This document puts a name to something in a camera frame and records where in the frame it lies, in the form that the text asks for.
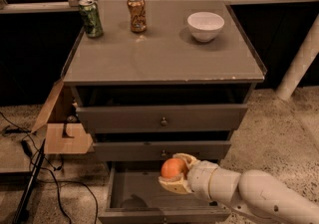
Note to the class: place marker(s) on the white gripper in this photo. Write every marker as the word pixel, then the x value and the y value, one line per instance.
pixel 200 178

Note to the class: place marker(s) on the orange fruit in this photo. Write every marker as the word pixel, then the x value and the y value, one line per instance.
pixel 173 167

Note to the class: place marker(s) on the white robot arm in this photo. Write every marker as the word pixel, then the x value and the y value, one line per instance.
pixel 253 194

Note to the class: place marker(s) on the grey bottom drawer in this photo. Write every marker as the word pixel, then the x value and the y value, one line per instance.
pixel 134 196

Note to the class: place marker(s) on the grey drawer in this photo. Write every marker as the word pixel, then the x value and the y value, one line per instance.
pixel 119 109
pixel 134 196
pixel 147 146

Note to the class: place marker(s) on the grey top drawer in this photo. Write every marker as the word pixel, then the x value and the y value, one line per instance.
pixel 119 109

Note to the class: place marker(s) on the grey middle drawer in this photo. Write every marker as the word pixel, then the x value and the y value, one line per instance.
pixel 147 146

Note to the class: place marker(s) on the grey drawer cabinet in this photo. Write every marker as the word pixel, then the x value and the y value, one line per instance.
pixel 166 53

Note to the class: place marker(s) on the open cardboard box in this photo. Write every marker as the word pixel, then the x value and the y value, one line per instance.
pixel 64 133

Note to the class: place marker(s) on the white ceramic bowl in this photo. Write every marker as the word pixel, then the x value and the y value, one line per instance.
pixel 204 26

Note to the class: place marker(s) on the green soda can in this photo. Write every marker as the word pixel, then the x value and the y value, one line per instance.
pixel 91 19

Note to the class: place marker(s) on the orange soda can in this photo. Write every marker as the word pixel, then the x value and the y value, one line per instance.
pixel 137 9

